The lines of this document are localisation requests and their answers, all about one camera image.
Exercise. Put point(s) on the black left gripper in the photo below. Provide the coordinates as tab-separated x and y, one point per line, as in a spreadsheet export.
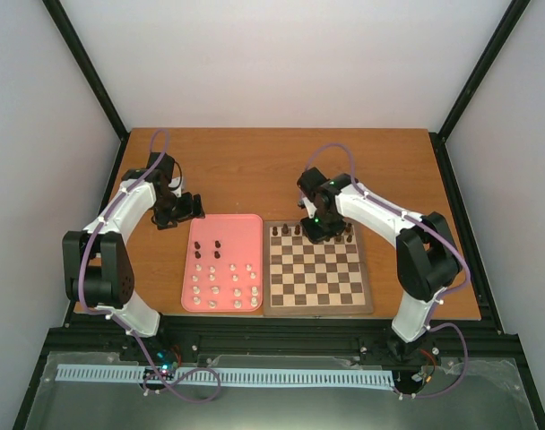
188	213

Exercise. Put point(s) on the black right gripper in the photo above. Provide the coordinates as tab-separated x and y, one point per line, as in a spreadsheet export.
315	236

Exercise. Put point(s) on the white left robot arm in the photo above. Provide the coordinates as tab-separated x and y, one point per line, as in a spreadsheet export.
97	268

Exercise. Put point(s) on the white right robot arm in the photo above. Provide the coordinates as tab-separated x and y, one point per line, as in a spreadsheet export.
427	261

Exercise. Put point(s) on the wooden chess board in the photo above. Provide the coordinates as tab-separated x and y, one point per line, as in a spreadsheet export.
318	280

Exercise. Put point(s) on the pink plastic tray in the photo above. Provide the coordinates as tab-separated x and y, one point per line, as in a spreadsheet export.
242	242

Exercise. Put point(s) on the black aluminium frame rail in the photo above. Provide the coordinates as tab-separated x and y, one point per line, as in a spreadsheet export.
199	338

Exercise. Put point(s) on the light blue cable duct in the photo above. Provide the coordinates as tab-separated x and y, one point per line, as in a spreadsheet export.
230	377

